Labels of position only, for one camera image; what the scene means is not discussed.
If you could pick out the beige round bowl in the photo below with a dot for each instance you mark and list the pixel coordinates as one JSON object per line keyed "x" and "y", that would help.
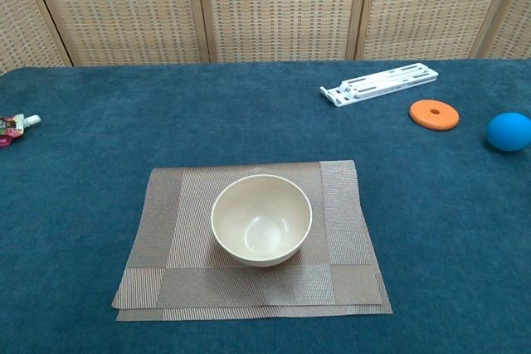
{"x": 261, "y": 221}

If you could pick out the brown woven placemat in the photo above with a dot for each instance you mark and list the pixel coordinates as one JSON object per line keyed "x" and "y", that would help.
{"x": 352, "y": 225}

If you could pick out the white folding stand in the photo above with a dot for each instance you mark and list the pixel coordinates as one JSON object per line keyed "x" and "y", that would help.
{"x": 373, "y": 84}

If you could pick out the woven wooden folding screen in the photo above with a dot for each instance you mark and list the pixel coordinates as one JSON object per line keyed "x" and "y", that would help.
{"x": 274, "y": 6}

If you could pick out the orange disc with hole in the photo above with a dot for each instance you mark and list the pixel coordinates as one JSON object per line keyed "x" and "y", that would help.
{"x": 423, "y": 117}

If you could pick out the blue velvet tablecloth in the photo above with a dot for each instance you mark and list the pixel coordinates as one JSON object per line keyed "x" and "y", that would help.
{"x": 83, "y": 205}

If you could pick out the blue ball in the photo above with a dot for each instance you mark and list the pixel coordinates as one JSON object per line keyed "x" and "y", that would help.
{"x": 509, "y": 132}

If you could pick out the red drink pouch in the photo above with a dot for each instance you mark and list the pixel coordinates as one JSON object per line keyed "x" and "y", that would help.
{"x": 10, "y": 130}

